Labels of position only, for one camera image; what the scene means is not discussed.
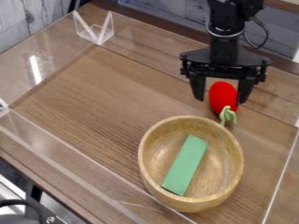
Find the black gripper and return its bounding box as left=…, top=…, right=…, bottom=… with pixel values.
left=179, top=37, right=271, bottom=105

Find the green rectangular block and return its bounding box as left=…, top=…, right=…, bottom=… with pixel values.
left=162, top=135, right=208, bottom=196

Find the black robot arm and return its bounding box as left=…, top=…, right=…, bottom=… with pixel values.
left=179, top=0, right=271, bottom=105

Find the brown wooden bowl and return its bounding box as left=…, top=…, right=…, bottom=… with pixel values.
left=138, top=115, right=244, bottom=213

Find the red plush strawberry toy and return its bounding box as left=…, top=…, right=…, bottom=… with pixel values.
left=210, top=81, right=239, bottom=126

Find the clear acrylic corner bracket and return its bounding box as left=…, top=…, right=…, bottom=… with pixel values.
left=72, top=11, right=115, bottom=46

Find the clear acrylic front wall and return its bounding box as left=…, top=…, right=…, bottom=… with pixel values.
left=0, top=100, right=195, bottom=224

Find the black metal table frame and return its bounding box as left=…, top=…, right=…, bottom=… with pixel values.
left=0, top=180, right=70, bottom=224

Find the black cable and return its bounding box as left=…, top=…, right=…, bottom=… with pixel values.
left=0, top=198, right=44, bottom=218

